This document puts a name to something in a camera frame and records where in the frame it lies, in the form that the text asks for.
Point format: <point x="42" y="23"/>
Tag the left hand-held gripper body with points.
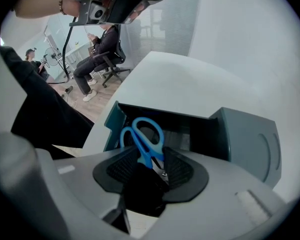
<point x="83" y="11"/>

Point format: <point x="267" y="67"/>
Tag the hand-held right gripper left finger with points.
<point x="85" y="196"/>

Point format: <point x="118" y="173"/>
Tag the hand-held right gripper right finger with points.
<point x="215" y="204"/>

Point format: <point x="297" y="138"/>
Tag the person's left forearm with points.
<point x="40" y="1"/>

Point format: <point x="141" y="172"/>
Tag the glass partition with blinds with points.
<point x="165" y="21"/>

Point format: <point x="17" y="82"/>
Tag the brown handbag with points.
<point x="91" y="51"/>

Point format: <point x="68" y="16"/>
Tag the white desk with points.
<point x="77" y="52"/>

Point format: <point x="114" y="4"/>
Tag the standing fan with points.
<point x="52" y="56"/>

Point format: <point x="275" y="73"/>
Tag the black swivel chair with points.
<point x="112" y="64"/>

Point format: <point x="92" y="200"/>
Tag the person's black printed t-shirt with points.
<point x="45" y="104"/>

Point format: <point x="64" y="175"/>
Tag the small grey fisheye camera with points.
<point x="98" y="12"/>

